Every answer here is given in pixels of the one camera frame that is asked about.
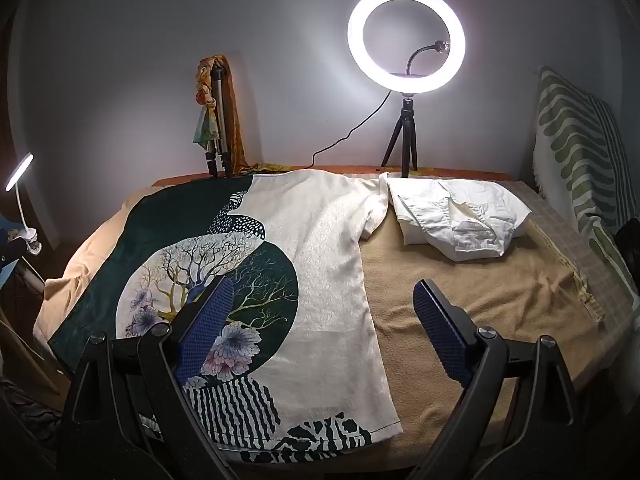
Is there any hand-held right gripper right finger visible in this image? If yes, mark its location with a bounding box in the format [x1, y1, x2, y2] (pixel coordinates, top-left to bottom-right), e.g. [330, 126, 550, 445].
[412, 279, 581, 480]

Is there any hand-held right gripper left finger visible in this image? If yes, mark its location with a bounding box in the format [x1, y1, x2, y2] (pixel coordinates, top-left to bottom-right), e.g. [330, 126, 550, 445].
[60, 276, 241, 480]

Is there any green and white printed t-shirt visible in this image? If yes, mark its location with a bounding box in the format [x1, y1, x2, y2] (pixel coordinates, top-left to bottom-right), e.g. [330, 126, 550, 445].
[47, 169, 403, 463]

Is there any tan blanket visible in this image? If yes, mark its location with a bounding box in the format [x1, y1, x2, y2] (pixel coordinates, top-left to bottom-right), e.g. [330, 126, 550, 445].
[32, 175, 606, 471]

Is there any folded white garment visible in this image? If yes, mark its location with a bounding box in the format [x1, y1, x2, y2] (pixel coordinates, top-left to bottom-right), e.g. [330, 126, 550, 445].
[387, 172, 532, 262]

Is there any small black tripod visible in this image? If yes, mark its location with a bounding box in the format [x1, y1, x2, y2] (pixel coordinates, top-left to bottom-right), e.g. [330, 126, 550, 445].
[381, 93, 420, 179]

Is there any orange yellow cloth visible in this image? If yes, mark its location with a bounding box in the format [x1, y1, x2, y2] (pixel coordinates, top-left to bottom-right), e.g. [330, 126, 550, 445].
[219, 54, 296, 175]

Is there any multicoloured hanging cloth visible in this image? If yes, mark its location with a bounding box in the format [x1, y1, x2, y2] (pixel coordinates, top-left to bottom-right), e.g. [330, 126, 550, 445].
[192, 54, 223, 150]

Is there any folded silver black tripod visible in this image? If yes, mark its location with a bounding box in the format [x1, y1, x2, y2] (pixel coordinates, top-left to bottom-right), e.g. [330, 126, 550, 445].
[202, 62, 236, 178]

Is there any green striped pillow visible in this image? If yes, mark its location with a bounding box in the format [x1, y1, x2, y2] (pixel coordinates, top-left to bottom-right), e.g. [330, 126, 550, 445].
[531, 66, 640, 306]

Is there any white clip desk lamp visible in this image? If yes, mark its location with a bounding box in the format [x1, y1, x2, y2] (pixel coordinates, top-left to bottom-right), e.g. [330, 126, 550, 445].
[5, 154, 46, 256]

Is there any black gooseneck phone holder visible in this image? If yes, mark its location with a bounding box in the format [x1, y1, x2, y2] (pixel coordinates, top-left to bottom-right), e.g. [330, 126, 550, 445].
[404, 40, 451, 76]

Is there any black ring light cable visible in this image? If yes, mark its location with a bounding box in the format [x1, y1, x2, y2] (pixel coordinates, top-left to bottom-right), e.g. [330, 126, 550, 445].
[309, 90, 393, 168]

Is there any white ring light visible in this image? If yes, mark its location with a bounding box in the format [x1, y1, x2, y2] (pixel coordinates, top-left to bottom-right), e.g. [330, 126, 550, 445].
[347, 0, 467, 95]

